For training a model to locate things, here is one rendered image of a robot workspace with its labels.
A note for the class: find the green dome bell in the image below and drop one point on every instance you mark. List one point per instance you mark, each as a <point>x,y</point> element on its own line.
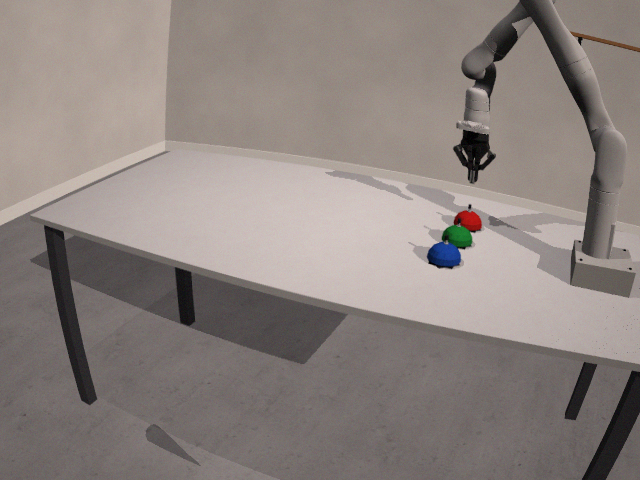
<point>458,235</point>

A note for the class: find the red dome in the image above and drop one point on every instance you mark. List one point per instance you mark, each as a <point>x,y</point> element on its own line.
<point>469,220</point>

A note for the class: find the blue dome bell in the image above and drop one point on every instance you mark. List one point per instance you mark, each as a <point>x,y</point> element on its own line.
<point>445,254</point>

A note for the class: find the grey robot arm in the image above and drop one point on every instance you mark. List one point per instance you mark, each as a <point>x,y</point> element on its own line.
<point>578,74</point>

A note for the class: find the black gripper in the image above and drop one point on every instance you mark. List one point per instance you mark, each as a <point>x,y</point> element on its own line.
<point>474,149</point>

